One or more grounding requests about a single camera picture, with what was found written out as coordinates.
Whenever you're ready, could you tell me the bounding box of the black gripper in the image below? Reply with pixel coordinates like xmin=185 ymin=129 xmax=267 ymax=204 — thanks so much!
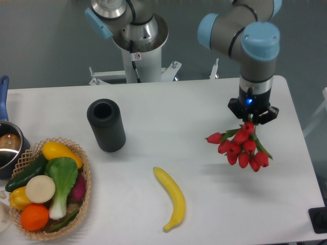
xmin=227 ymin=79 xmax=279 ymax=125

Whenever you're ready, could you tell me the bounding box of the red tulip bouquet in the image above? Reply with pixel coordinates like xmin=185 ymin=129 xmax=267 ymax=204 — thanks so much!
xmin=205 ymin=121 xmax=273 ymax=172

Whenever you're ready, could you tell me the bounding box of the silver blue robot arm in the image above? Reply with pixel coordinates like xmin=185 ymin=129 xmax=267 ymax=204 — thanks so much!
xmin=84 ymin=1 xmax=282 ymax=125

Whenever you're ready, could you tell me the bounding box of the yellow banana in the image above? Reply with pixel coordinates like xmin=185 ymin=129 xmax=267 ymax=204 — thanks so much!
xmin=153 ymin=167 xmax=186 ymax=232

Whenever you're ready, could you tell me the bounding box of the black device at edge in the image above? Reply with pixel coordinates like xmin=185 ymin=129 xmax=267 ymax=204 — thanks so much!
xmin=308 ymin=207 xmax=326 ymax=234

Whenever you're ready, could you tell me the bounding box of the dark grey ribbed vase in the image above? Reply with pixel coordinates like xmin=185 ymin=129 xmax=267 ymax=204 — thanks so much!
xmin=87 ymin=99 xmax=126 ymax=153

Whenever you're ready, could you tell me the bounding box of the purple sweet potato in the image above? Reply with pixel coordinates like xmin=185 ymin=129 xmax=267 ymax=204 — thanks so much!
xmin=70 ymin=173 xmax=86 ymax=201

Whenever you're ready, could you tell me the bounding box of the green bok choy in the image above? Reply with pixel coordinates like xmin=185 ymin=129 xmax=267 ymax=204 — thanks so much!
xmin=44 ymin=157 xmax=78 ymax=220

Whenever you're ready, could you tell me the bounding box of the yellow squash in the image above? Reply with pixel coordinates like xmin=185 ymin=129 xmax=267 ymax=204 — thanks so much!
xmin=42 ymin=141 xmax=83 ymax=169

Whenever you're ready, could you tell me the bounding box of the green cucumber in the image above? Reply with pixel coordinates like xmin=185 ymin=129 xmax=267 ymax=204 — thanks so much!
xmin=5 ymin=154 xmax=48 ymax=192

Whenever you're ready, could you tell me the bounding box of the white round radish slice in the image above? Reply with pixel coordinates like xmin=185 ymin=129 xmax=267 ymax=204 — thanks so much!
xmin=26 ymin=175 xmax=56 ymax=204

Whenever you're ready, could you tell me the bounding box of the woven wicker basket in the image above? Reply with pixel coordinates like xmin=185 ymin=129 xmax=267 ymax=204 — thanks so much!
xmin=10 ymin=137 xmax=91 ymax=240

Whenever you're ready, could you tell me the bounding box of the green chili pepper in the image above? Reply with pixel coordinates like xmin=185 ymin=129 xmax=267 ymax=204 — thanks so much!
xmin=47 ymin=209 xmax=79 ymax=233

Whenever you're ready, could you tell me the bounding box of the orange fruit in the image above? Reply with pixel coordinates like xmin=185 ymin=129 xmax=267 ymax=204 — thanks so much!
xmin=20 ymin=204 xmax=49 ymax=231

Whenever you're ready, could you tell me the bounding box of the yellow bell pepper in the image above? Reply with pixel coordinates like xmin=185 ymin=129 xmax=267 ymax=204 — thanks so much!
xmin=9 ymin=186 xmax=32 ymax=210

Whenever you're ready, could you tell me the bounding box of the white garlic piece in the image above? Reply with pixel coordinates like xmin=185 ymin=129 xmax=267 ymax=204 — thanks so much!
xmin=0 ymin=191 xmax=7 ymax=199

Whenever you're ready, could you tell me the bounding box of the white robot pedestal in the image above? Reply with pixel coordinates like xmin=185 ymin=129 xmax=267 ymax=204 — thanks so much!
xmin=89 ymin=14 xmax=182 ymax=85

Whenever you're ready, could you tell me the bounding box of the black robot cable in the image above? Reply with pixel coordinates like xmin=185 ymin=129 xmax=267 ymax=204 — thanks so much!
xmin=129 ymin=40 xmax=142 ymax=83

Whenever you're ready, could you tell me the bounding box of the blue handled saucepan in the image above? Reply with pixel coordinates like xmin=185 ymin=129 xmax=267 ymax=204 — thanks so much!
xmin=1 ymin=76 xmax=30 ymax=180

